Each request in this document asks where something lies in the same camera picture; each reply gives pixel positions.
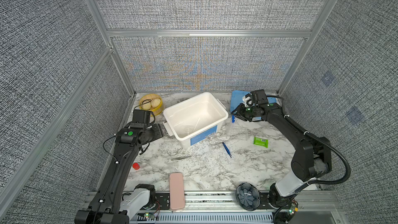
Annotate blue-capped test tube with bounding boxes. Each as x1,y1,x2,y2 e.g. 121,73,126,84
227,116,249,141

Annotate clear plastic funnel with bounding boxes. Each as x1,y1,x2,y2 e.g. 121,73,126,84
182,125,194,136

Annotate metal tweezers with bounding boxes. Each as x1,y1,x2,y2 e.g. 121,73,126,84
171,156,191,161

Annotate blue plastic tweezers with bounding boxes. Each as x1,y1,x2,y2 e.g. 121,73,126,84
222,142,232,158

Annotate white plastic storage bin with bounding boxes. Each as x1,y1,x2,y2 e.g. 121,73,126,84
163,92,229,148

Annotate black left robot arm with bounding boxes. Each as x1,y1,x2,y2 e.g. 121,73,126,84
74,123,164,224

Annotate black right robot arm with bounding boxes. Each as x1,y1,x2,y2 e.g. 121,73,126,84
232,103,332,208

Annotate blue plastic bin lid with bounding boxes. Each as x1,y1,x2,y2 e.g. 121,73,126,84
229,90,277,114

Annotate right steamed bun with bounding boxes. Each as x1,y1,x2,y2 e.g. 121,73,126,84
151,98,162,110

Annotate yellow bamboo steamer basket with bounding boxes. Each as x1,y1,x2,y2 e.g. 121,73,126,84
138,94,164,116

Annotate green packet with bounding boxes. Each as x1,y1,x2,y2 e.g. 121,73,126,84
254,137,268,148

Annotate red bottle cap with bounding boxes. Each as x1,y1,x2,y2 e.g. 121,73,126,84
132,162,140,170

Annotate pink rectangular case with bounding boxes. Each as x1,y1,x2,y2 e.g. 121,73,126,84
169,172,185,211

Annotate black flower-shaped dish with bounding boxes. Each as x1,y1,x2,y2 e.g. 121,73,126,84
235,183,261,211

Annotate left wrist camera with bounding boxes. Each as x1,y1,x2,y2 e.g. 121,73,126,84
130,109,155,129

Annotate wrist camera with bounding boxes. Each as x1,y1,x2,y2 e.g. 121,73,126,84
130,109,155,129
243,89,268,106

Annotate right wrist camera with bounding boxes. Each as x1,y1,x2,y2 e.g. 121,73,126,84
243,89,268,106

